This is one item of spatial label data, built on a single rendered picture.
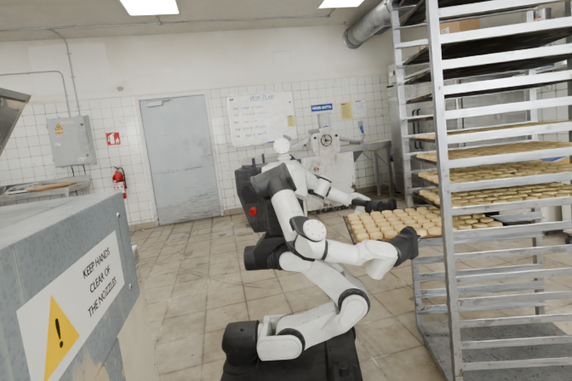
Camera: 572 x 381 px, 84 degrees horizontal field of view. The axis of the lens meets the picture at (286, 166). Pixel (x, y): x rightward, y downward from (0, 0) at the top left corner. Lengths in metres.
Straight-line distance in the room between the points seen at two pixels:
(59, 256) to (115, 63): 5.42
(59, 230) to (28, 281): 0.06
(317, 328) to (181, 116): 4.38
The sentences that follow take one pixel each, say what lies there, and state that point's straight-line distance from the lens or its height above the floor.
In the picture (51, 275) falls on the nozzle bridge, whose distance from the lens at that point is 0.33.
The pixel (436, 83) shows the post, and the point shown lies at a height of 1.35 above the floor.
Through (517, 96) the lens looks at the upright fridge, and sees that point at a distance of 4.44.
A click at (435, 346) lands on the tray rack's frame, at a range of 1.88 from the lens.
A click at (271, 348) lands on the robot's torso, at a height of 0.29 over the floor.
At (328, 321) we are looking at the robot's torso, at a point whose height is 0.37.
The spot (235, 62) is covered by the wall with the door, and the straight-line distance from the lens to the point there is 5.55.
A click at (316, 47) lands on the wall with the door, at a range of 5.87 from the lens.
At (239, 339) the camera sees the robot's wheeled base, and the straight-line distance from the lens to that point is 1.69.
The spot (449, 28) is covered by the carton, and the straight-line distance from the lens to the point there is 4.34.
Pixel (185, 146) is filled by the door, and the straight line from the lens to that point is 5.44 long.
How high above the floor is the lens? 1.23
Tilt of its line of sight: 6 degrees down
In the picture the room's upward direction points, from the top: 7 degrees counter-clockwise
